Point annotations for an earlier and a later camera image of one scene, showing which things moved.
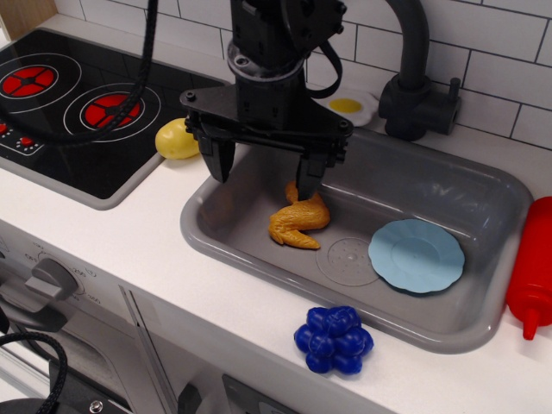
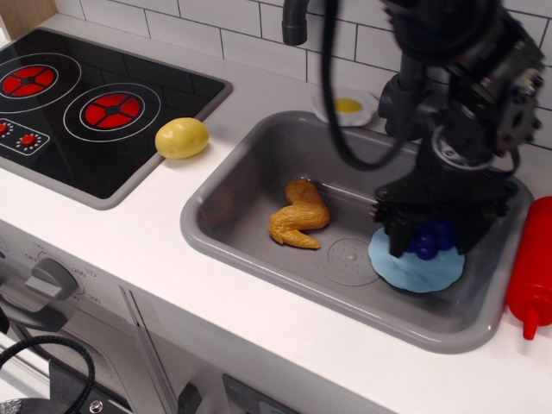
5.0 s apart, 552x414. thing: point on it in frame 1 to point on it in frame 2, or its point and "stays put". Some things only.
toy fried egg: x=359 y=108 stays put
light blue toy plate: x=417 y=255 stays put
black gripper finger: x=310 y=172 to x=466 y=234
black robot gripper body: x=266 y=109 to x=443 y=191
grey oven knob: x=53 y=279 stays put
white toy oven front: x=94 y=316 stays put
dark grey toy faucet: x=411 y=106 stays put
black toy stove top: x=60 y=84 stays put
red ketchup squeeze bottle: x=530 y=291 stays put
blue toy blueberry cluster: x=333 y=339 to x=427 y=238
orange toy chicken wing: x=287 y=226 stays put
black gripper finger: x=218 y=153 to x=400 y=235
